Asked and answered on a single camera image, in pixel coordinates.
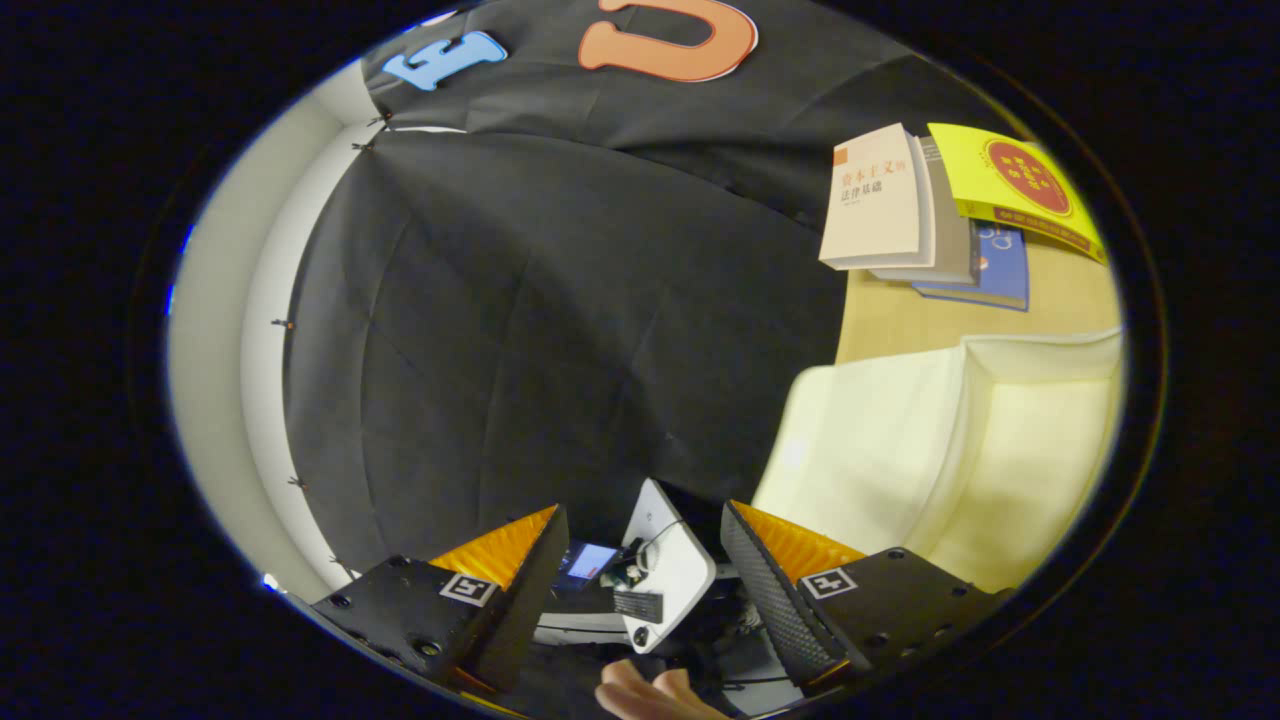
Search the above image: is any small lit screen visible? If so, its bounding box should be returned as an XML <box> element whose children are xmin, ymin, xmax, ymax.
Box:
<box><xmin>555</xmin><ymin>540</ymin><xmax>622</xmax><ymax>591</ymax></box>

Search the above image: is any beige book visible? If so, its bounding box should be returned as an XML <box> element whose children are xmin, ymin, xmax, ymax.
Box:
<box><xmin>819</xmin><ymin>123</ymin><xmax>936</xmax><ymax>272</ymax></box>

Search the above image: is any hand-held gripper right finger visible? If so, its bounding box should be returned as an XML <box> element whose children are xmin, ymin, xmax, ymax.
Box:
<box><xmin>721</xmin><ymin>499</ymin><xmax>1012</xmax><ymax>699</ymax></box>

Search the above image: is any row of black cloth clips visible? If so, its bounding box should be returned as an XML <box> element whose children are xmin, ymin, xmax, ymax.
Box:
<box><xmin>272</xmin><ymin>110</ymin><xmax>396</xmax><ymax>493</ymax></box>

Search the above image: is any white flat device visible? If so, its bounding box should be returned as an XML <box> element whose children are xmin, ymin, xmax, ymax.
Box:
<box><xmin>621</xmin><ymin>478</ymin><xmax>718</xmax><ymax>656</ymax></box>

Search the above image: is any grey book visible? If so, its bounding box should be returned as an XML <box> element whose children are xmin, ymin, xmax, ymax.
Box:
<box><xmin>870</xmin><ymin>135</ymin><xmax>982</xmax><ymax>286</ymax></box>

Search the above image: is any yellow book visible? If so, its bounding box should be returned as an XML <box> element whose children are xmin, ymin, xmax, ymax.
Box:
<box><xmin>927</xmin><ymin>122</ymin><xmax>1109</xmax><ymax>265</ymax></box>

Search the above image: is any blue book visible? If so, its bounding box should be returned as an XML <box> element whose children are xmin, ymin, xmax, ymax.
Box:
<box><xmin>912</xmin><ymin>222</ymin><xmax>1031</xmax><ymax>313</ymax></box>

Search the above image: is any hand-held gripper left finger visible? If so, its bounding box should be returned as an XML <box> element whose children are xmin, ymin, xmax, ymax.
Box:
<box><xmin>311</xmin><ymin>504</ymin><xmax>571</xmax><ymax>695</ymax></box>

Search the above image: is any cream fabric storage box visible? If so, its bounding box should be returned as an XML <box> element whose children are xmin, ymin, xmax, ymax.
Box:
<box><xmin>752</xmin><ymin>328</ymin><xmax>1126</xmax><ymax>594</ymax></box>

